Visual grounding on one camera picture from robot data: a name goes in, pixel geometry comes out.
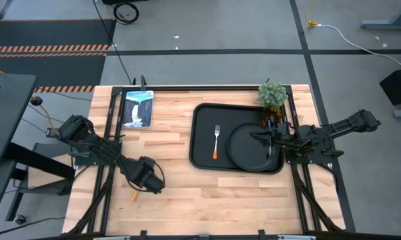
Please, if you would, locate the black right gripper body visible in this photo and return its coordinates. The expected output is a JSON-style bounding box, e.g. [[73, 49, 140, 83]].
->
[[268, 119, 293, 158]]

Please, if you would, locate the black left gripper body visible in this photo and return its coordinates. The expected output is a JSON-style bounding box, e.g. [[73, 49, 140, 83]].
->
[[130, 156, 166, 195]]

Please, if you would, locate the black round plate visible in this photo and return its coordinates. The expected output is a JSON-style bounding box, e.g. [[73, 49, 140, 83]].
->
[[226, 121, 281, 173]]

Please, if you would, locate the orange-handled metal fork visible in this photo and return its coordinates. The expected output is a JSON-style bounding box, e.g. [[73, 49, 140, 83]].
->
[[212, 124, 221, 161]]

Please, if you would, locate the black rectangular tray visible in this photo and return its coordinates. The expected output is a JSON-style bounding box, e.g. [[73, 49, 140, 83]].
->
[[188, 102, 285, 175]]

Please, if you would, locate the green potted plant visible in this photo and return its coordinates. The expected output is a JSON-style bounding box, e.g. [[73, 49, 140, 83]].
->
[[257, 81, 289, 108]]

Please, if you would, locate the waterfall cover book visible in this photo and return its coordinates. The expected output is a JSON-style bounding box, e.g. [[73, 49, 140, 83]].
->
[[121, 89, 155, 129]]

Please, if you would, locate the yellow extension plug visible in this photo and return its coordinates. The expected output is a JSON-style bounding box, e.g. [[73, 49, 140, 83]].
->
[[305, 3, 320, 27]]

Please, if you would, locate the black angled panel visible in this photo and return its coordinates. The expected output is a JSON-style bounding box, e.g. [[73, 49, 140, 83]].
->
[[379, 66, 401, 119]]

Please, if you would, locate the black hazard-striped floor mat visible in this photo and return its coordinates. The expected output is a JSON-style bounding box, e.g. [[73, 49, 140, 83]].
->
[[0, 52, 107, 93], [0, 18, 117, 53]]

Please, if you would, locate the black empty desk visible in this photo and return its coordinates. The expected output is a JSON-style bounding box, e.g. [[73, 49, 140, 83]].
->
[[0, 73, 76, 234]]

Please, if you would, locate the grey desk foot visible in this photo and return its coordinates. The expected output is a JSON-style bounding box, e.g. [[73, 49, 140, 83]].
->
[[360, 0, 401, 31]]

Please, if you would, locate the black aluminium table frame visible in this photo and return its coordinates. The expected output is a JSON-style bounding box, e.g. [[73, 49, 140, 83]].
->
[[65, 85, 350, 240]]

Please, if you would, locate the yellow thin cable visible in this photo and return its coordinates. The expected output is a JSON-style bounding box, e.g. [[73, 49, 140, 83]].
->
[[39, 105, 60, 134]]

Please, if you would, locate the white floor cable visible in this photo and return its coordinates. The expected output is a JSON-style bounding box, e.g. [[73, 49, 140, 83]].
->
[[316, 23, 401, 70]]

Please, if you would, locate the long black floor cable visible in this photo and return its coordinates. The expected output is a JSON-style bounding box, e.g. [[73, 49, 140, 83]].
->
[[91, 0, 135, 86]]

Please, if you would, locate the coiled black cable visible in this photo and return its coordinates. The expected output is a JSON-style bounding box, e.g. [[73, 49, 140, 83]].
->
[[112, 1, 140, 25]]

